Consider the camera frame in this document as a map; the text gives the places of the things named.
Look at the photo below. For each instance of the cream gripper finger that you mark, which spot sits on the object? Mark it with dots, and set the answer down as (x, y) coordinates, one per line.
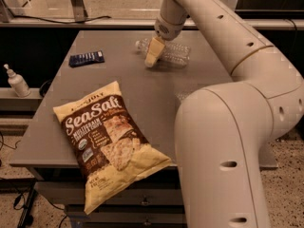
(154, 52)

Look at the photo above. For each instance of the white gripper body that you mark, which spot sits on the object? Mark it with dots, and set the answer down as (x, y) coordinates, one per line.
(168, 28)

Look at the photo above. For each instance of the clear plastic water bottle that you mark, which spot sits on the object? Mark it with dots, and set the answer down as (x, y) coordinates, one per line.
(175, 54)

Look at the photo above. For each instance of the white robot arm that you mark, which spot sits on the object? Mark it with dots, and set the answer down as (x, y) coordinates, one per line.
(220, 129)

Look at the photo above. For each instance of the white pump dispenser bottle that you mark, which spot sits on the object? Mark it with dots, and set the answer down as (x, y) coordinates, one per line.
(17, 82)

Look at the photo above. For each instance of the grey drawer cabinet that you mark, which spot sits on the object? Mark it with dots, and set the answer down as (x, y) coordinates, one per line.
(152, 98)

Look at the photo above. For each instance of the dark blue snack bar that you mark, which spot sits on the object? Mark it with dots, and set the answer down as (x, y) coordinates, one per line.
(85, 59)

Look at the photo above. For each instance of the sea salt chips bag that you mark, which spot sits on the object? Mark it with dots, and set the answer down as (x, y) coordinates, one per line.
(110, 149)

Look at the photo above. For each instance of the grey metal post left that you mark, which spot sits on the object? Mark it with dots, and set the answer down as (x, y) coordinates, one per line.
(79, 10)

